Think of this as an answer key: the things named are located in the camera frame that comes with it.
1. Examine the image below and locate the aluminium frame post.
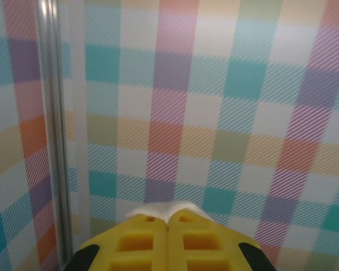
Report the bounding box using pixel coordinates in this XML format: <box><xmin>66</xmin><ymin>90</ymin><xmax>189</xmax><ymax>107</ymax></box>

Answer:
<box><xmin>35</xmin><ymin>0</ymin><xmax>74</xmax><ymax>271</ymax></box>

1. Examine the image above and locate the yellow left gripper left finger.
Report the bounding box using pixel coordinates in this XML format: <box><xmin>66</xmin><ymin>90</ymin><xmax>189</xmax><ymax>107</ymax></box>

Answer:
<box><xmin>63</xmin><ymin>213</ymin><xmax>169</xmax><ymax>271</ymax></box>

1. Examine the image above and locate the white printed t-shirt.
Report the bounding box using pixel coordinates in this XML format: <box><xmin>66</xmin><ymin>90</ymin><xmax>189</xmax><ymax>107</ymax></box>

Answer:
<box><xmin>125</xmin><ymin>200</ymin><xmax>212</xmax><ymax>226</ymax></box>

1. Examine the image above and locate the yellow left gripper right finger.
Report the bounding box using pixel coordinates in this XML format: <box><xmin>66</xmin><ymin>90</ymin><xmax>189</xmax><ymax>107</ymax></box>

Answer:
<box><xmin>168</xmin><ymin>210</ymin><xmax>277</xmax><ymax>271</ymax></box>

